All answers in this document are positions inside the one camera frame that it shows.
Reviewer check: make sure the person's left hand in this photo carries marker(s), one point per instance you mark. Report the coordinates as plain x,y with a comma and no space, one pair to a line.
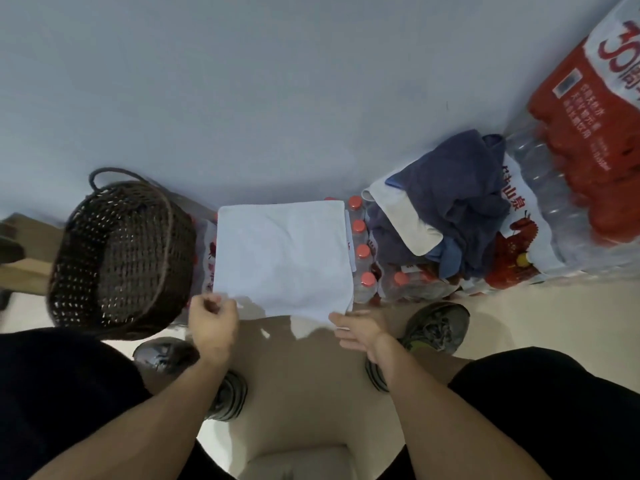
215,329

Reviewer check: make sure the brown paper bag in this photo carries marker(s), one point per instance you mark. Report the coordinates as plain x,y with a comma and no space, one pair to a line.
30,274

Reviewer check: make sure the dark brown wicker basket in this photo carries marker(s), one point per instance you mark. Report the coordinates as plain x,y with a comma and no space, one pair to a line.
125,259

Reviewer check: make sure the cream towel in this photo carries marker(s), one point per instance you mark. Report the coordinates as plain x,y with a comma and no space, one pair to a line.
410,219

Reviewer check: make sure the person's right forearm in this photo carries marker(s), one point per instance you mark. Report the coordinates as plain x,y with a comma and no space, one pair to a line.
450,419

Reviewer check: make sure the person's grey shoe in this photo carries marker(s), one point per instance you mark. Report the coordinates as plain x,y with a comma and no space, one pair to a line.
435,329
170,354

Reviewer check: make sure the person's left grey shoe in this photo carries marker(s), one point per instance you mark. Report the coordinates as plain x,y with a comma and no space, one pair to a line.
170,354

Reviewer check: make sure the person's left forearm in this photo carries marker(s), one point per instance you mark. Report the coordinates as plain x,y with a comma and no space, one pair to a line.
150,419

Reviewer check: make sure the person's right grey shoe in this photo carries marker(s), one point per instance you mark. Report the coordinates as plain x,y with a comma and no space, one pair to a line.
435,329

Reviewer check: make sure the person's right hand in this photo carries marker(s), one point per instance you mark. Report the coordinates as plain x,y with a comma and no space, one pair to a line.
365,334

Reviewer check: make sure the white towel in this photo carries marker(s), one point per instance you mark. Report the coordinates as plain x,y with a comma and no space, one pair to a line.
285,254

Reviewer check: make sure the dark blue towel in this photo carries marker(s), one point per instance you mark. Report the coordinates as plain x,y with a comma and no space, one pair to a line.
455,194

